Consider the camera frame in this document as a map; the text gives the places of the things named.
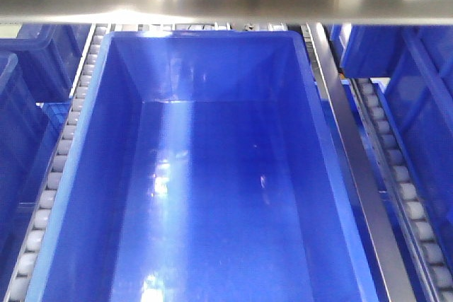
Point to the left white roller track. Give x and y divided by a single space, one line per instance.
32 242

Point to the white roller track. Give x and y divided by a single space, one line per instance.
32 242
434 276

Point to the right white roller track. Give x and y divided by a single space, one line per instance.
434 276

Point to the large blue target bin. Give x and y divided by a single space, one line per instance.
202 169

